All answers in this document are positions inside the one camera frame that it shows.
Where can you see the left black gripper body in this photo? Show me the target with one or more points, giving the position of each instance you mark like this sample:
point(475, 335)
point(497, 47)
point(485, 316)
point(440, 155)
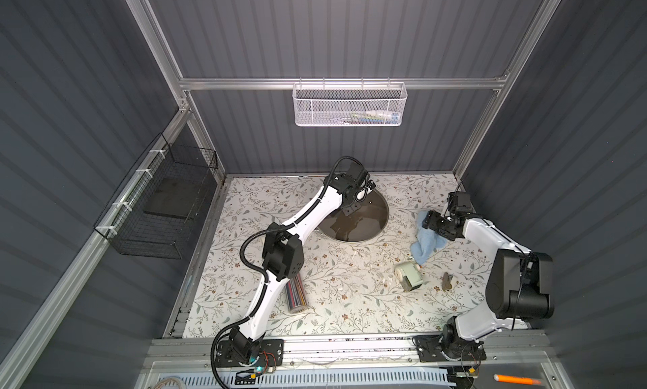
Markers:
point(355, 201)

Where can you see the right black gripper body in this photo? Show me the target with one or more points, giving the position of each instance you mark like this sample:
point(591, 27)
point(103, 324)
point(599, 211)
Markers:
point(437, 224)

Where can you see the light blue cloth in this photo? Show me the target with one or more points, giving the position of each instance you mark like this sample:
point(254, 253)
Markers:
point(427, 241)

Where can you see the glass pot lid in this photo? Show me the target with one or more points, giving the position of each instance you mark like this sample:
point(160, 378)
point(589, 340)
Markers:
point(359, 217)

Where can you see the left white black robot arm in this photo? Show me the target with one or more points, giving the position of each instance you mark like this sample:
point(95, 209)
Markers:
point(277, 252)

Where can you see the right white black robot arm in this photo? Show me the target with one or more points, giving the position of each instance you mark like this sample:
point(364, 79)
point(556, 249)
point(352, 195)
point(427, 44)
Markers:
point(519, 287)

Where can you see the pale green pencil sharpener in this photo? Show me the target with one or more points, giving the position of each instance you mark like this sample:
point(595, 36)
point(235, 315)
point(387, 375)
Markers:
point(409, 275)

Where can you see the pens in white basket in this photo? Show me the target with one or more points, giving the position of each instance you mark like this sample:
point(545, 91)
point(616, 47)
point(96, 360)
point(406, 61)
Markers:
point(371, 118)

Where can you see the clear tube of coloured pencils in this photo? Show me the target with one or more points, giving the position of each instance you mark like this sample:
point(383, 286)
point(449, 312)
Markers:
point(296, 298)

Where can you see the orange marker pen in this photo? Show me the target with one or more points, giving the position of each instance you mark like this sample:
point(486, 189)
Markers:
point(527, 381)

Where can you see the white wire mesh basket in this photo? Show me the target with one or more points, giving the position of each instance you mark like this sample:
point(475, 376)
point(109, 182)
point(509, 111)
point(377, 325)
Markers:
point(320, 105)

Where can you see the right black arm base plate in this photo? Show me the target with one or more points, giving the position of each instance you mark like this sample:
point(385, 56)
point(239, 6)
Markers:
point(437, 348)

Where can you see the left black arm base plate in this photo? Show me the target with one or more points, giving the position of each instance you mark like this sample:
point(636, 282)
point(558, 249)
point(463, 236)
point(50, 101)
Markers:
point(266, 352)

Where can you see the black wire basket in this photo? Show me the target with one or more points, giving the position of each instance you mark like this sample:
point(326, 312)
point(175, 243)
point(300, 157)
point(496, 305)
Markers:
point(163, 211)

